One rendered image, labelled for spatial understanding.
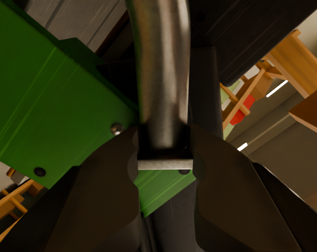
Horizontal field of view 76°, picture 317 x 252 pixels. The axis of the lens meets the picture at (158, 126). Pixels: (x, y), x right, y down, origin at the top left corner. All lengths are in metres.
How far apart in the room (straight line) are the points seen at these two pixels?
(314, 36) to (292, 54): 8.83
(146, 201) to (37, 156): 0.10
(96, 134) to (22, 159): 0.07
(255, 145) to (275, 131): 0.76
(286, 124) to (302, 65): 6.75
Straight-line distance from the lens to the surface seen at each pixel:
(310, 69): 0.98
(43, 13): 0.53
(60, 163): 0.19
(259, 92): 4.05
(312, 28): 9.77
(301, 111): 0.71
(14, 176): 0.42
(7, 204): 5.98
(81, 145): 0.17
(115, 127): 0.15
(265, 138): 7.68
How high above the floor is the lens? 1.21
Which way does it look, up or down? 4 degrees up
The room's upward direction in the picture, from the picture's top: 135 degrees clockwise
